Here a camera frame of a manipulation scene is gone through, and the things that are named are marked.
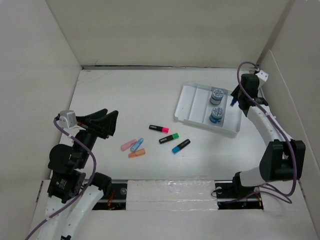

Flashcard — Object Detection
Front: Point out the clear glue stick blue cap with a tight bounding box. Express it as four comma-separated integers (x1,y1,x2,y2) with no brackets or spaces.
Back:
230,98,238,107

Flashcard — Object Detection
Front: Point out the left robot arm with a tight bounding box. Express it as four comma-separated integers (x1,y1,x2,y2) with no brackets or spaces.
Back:
37,108,119,240

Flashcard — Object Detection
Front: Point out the white foam block front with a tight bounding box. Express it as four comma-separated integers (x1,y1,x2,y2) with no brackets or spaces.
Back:
126,179,218,212

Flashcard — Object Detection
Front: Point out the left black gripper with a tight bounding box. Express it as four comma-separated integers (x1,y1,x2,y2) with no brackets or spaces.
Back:
74,107,118,167

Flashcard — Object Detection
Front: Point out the pink cap black highlighter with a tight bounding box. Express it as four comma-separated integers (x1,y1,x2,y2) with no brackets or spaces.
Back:
149,125,169,134

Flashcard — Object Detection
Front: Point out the blue cap black highlighter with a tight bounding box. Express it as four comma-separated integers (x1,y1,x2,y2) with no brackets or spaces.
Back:
172,139,191,154

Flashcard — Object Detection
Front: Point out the blue translucent eraser case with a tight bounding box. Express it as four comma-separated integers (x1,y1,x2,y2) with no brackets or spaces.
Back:
130,138,144,152

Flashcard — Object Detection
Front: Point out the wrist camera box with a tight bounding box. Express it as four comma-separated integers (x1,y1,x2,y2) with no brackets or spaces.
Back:
57,110,79,129
254,70,269,88

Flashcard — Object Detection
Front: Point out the orange translucent eraser case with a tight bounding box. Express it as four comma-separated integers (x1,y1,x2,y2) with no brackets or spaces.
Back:
128,148,146,158

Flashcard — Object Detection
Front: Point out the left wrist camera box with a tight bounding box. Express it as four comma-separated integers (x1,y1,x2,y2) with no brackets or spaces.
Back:
57,110,79,129

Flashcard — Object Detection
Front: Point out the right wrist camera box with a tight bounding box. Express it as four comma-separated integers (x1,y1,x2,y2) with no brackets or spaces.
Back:
254,70,269,88

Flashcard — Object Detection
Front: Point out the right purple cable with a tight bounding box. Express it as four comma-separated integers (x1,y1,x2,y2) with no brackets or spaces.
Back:
236,61,300,205

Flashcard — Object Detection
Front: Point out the metal rail right edge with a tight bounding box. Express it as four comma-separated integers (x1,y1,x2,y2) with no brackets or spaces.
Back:
249,69,291,176

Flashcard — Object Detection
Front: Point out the white divided organizer tray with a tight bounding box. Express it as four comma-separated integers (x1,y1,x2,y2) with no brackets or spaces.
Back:
174,83,242,137

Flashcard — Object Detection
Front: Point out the purple cable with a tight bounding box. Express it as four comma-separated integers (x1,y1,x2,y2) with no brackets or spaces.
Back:
236,61,300,205
24,118,97,240

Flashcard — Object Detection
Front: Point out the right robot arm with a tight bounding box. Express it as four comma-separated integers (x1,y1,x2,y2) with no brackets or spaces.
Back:
231,73,306,197

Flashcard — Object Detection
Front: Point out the pink translucent eraser case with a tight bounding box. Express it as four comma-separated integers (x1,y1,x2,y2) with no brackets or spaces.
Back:
120,139,137,151

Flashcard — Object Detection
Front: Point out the blue slime jar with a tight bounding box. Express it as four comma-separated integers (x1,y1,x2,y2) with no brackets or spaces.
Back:
209,107,225,124
210,88,225,105

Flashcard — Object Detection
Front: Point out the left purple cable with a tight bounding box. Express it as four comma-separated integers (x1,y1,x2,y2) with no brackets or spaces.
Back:
24,118,97,240

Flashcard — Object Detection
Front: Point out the green cap black highlighter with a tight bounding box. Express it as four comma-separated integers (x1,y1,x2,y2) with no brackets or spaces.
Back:
158,133,179,144

